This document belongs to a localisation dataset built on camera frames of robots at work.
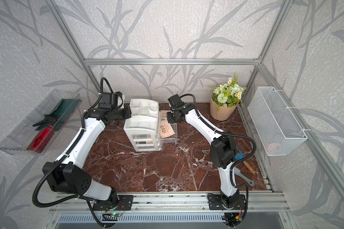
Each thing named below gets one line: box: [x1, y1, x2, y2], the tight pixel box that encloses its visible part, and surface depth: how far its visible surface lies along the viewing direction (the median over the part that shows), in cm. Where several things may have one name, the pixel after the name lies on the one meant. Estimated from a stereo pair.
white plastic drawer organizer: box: [123, 98, 162, 153], surface depth 85 cm
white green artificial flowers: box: [211, 73, 248, 108], surface depth 89 cm
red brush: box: [26, 125, 54, 154], surface depth 60 cm
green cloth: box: [34, 99, 82, 132], surface depth 69 cm
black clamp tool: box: [32, 114, 58, 127], surface depth 67 cm
